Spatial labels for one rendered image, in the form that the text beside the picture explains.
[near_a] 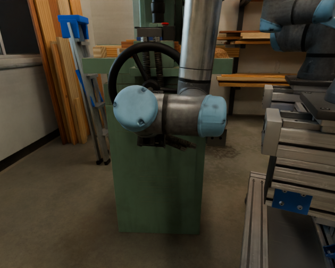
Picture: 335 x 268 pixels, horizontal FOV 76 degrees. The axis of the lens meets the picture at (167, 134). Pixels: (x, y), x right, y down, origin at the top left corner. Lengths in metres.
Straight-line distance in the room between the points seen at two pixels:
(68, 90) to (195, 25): 1.98
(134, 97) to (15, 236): 1.26
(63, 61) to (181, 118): 2.03
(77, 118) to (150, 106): 2.05
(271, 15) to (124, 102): 0.67
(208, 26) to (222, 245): 1.05
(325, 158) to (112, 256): 0.99
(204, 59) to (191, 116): 0.16
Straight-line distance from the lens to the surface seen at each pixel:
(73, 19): 1.82
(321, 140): 0.59
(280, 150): 0.59
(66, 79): 2.34
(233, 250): 1.26
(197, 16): 0.48
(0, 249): 1.48
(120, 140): 1.00
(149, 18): 1.16
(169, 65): 0.80
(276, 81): 3.13
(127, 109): 0.36
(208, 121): 0.37
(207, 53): 0.48
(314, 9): 0.87
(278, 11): 0.90
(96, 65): 0.95
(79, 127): 2.40
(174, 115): 0.36
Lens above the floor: 0.93
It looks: 21 degrees down
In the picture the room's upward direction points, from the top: straight up
